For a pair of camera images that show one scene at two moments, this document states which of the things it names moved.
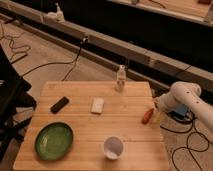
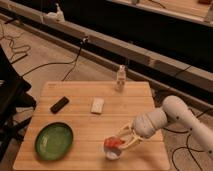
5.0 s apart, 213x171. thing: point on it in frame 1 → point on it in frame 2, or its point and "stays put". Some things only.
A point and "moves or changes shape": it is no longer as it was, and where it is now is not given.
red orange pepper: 147,114 moves or changes shape
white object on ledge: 58,16 stays put
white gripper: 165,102 → 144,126
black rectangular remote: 59,105 stays put
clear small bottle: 121,79 stays put
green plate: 53,141 stays put
